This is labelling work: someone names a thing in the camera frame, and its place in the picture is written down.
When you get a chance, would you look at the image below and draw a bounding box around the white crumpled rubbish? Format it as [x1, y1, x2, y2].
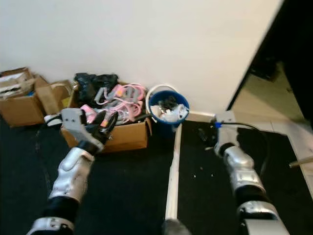
[157, 103, 190, 124]

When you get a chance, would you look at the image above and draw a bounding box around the large open cardboard box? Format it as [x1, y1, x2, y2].
[61, 82, 152, 153]

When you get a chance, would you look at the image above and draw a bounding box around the black plastic bag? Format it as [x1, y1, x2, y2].
[74, 73, 119, 106]

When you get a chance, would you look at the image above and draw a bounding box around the blue bucket with white rim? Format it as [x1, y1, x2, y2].
[147, 84, 190, 139]

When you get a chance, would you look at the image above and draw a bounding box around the white flat object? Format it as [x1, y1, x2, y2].
[43, 113, 64, 124]

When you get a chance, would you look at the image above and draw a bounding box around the small cardboard box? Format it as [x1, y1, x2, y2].
[35, 80, 75, 116]

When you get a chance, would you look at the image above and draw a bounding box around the long white strip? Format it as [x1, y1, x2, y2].
[165, 124, 183, 221]

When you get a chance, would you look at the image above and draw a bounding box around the cardboard box with papers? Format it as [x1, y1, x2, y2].
[0, 67, 45, 128]

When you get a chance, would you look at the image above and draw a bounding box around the grey right robot leg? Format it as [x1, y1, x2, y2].
[160, 218, 192, 235]

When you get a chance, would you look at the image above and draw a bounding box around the wooden stick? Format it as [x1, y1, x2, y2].
[289, 155, 313, 169]

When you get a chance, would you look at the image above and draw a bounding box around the black door panel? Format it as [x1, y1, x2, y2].
[226, 0, 313, 118]

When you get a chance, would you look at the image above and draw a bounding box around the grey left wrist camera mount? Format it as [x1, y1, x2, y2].
[61, 108, 101, 147]

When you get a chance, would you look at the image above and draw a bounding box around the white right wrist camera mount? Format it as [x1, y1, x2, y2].
[213, 111, 238, 145]

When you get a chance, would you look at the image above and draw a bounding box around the pink cable bundle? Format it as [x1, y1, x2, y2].
[81, 83, 148, 124]

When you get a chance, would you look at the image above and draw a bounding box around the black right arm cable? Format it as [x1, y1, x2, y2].
[218, 122, 269, 162]

